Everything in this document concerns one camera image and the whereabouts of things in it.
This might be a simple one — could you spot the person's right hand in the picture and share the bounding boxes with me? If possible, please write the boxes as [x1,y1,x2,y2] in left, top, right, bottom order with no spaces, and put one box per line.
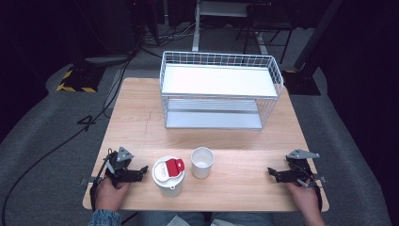
[286,183,322,218]

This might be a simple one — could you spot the black right gripper strap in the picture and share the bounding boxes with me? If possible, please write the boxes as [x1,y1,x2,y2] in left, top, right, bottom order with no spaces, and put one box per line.
[314,185,325,212]

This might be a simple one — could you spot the long black floor cable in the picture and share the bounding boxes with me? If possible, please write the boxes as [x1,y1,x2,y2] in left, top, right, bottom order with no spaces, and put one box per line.
[1,53,139,226]

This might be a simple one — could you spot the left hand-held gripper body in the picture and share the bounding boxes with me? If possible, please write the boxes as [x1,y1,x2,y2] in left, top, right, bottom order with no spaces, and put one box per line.
[104,146,136,185]

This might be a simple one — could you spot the person's legs in jeans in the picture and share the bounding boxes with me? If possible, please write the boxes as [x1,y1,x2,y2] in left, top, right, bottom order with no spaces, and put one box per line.
[137,211,277,226]

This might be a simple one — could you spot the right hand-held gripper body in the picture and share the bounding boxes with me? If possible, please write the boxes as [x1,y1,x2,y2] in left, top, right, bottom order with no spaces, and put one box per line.
[285,148,321,186]

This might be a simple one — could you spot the white cup with red lid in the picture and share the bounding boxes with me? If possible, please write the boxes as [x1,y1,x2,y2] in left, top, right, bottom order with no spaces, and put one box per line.
[152,155,186,199]

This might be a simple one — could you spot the white metal desk frame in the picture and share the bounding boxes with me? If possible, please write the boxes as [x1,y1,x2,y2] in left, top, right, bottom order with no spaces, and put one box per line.
[191,0,271,57]

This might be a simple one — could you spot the white wire shelf rack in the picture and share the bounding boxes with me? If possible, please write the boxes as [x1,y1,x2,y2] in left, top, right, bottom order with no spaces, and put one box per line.
[158,50,285,131]

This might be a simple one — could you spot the bundle of floor cables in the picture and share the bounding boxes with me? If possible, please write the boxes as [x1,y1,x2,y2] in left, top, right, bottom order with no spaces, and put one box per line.
[137,21,196,52]

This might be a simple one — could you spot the person's left hand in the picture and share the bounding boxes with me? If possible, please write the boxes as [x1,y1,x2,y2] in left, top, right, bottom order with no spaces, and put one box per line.
[93,177,132,212]

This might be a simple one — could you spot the small white cup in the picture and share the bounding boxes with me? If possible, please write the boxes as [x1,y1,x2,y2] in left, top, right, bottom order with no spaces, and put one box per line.
[190,146,215,180]

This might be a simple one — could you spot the black slanted stand with base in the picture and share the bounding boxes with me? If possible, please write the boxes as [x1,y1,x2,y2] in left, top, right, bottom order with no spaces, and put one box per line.
[281,0,343,97]

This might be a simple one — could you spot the black chair frame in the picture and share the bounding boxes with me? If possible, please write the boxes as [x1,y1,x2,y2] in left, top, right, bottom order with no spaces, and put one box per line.
[234,4,296,65]

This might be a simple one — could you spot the yellow black striped stand base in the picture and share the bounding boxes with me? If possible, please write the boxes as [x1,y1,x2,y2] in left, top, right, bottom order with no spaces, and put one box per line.
[56,63,106,94]

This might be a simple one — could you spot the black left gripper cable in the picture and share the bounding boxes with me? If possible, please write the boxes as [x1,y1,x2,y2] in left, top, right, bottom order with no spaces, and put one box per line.
[89,149,115,211]

